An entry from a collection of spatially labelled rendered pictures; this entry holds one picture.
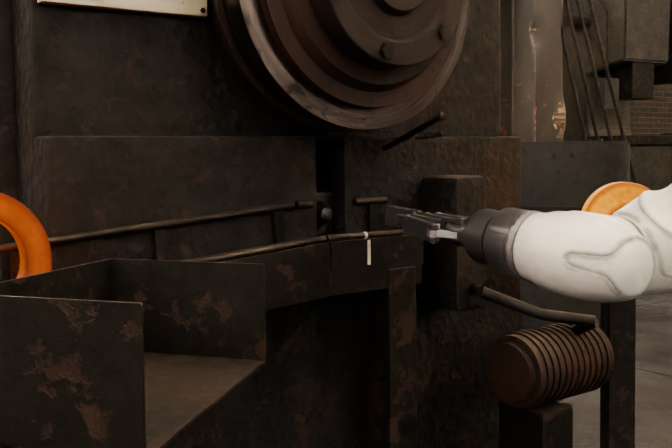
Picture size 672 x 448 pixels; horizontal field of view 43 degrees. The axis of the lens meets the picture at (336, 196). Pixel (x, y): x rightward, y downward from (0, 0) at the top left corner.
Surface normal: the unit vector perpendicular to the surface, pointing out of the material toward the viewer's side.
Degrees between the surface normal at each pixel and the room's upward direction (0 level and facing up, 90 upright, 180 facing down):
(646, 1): 92
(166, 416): 5
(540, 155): 90
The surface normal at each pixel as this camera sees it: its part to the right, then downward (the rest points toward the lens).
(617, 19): -0.86, 0.04
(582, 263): -0.70, 0.00
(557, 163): -0.38, 0.05
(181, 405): -0.04, -0.99
